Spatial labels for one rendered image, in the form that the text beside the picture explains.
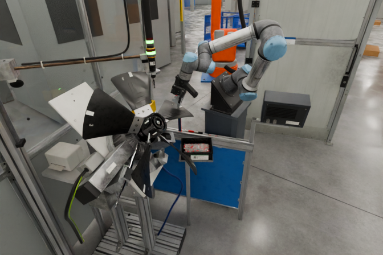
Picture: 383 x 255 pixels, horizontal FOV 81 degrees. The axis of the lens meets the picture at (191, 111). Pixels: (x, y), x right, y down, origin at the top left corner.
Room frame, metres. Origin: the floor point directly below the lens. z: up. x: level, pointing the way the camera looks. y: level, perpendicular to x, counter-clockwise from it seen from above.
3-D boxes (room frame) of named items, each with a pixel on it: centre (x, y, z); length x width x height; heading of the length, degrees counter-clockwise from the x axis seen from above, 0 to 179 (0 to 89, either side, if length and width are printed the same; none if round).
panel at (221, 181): (1.41, -0.01, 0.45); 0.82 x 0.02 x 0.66; 73
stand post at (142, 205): (0.99, 0.33, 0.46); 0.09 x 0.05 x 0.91; 163
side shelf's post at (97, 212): (1.14, 0.75, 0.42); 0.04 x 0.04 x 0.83; 73
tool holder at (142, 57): (1.09, 0.20, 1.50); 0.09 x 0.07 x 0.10; 108
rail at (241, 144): (1.41, -0.01, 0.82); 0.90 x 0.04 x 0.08; 73
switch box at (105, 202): (0.97, 0.58, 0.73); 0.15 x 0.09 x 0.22; 73
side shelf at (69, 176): (1.14, 0.75, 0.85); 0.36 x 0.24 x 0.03; 163
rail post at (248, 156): (1.28, -0.42, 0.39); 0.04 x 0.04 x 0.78; 73
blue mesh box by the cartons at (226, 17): (8.20, -1.17, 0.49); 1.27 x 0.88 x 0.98; 146
